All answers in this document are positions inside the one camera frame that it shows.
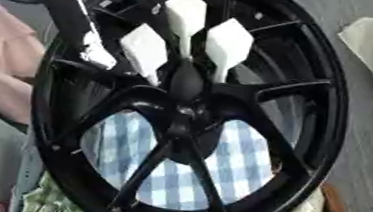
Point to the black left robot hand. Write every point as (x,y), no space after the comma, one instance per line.
(69,10)

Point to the white pin with flat head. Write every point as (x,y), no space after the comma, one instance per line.
(227,45)
(143,51)
(185,12)

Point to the black spoked wheel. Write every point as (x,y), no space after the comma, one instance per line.
(291,90)

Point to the pink cloth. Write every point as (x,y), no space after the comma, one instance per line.
(1,60)

